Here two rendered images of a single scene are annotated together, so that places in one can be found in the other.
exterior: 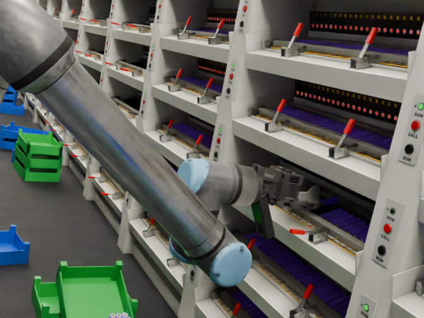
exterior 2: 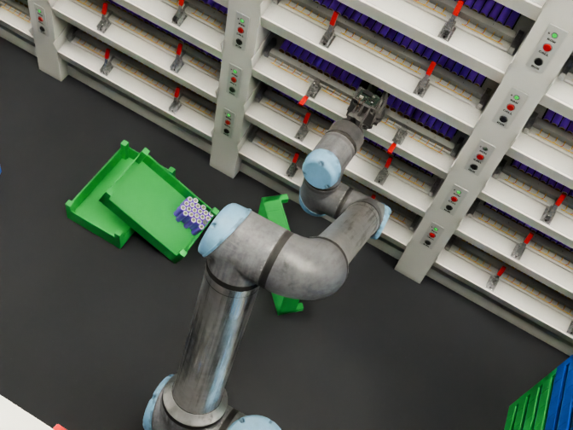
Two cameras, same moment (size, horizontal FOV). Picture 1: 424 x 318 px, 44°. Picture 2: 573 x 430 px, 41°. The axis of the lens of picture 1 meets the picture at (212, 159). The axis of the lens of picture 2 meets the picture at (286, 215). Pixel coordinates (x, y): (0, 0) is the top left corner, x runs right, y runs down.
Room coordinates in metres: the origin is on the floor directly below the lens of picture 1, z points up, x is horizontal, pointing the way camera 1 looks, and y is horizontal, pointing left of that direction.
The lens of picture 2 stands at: (0.34, 0.88, 2.13)
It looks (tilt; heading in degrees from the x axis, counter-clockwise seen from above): 57 degrees down; 314
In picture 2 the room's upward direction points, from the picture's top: 16 degrees clockwise
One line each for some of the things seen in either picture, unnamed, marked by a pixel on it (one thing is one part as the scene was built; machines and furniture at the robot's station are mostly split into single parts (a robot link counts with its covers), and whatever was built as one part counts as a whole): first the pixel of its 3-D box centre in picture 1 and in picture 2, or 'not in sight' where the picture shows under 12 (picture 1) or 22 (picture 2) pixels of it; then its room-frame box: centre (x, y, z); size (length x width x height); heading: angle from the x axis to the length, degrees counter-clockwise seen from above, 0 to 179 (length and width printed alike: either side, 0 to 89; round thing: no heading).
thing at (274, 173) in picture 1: (272, 186); (359, 116); (1.18, -0.15, 0.63); 0.12 x 0.08 x 0.09; 118
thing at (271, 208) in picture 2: not in sight; (282, 254); (1.15, 0.01, 0.10); 0.30 x 0.08 x 0.20; 163
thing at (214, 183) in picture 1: (207, 182); (328, 159); (1.11, 0.00, 0.63); 0.12 x 0.09 x 0.10; 118
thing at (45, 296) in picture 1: (84, 300); (122, 193); (1.60, 0.32, 0.04); 0.30 x 0.20 x 0.08; 118
